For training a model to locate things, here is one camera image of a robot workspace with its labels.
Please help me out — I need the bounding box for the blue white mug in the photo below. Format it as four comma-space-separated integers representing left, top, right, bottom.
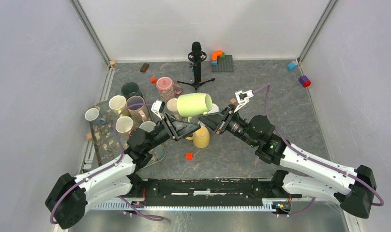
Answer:
208, 103, 220, 114

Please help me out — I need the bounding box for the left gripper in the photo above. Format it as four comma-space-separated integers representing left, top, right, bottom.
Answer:
144, 112, 201, 151

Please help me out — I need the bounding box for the small grey-blue mug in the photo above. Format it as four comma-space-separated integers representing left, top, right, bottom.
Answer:
84, 108, 107, 126

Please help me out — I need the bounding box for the red cube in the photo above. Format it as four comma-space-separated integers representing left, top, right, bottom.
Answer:
185, 152, 193, 160

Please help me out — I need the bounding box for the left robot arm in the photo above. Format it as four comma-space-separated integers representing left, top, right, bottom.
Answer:
45, 113, 201, 229

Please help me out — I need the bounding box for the light green mug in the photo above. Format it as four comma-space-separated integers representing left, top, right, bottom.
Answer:
177, 93, 212, 117

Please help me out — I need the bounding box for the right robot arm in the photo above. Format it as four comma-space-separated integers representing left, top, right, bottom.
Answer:
198, 106, 376, 219

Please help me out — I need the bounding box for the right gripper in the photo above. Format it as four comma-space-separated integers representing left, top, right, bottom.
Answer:
197, 103, 257, 147

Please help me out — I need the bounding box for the pink octagonal mug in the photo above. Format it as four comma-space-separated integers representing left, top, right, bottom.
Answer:
116, 116, 135, 140

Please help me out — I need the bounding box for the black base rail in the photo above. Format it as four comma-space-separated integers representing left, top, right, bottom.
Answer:
123, 178, 292, 206

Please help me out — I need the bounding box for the iridescent pink mug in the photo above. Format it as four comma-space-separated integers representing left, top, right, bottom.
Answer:
126, 96, 149, 122

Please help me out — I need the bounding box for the blue block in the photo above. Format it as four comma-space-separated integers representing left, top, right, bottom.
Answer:
286, 61, 298, 71

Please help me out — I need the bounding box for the black microphone on tripod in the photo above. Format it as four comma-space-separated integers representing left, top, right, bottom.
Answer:
178, 41, 215, 92

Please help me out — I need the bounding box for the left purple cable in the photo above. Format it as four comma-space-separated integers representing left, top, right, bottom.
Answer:
49, 103, 154, 225

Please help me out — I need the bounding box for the orange curved block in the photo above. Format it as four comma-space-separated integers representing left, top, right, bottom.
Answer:
211, 50, 223, 60

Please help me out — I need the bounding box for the salmon flower mug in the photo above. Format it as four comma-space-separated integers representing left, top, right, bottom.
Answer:
139, 121, 156, 132

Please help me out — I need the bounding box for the yellow mug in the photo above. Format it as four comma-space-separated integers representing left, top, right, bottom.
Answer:
186, 126, 210, 148

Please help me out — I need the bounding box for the tall seashell cream mug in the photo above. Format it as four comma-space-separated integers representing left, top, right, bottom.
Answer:
166, 98, 182, 120

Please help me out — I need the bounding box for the purple red block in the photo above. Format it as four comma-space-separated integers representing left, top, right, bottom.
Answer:
299, 75, 312, 88

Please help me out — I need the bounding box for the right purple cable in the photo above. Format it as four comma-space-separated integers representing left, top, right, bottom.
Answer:
253, 84, 385, 207

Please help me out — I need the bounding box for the floral green tray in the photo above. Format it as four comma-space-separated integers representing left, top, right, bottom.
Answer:
87, 99, 166, 172

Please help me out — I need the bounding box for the purple cable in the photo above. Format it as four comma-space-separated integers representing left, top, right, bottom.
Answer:
49, 103, 154, 225
253, 84, 385, 207

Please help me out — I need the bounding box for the green lego brick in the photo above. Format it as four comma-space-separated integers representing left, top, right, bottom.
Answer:
218, 52, 226, 59

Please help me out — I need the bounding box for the brown block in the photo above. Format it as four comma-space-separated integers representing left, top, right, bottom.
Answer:
140, 63, 150, 73

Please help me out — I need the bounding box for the grey lego baseplate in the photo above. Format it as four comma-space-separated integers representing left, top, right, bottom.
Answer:
211, 55, 234, 73

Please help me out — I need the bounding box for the pink ghost pattern mug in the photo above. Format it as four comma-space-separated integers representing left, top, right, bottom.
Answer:
156, 77, 183, 102

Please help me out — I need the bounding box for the yellow-green octagonal mug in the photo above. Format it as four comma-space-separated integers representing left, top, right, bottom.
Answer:
108, 95, 127, 116

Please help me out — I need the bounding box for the dark green mug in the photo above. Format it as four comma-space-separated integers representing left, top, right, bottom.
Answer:
121, 82, 143, 100

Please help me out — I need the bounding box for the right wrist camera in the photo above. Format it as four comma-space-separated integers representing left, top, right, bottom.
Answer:
234, 90, 254, 112

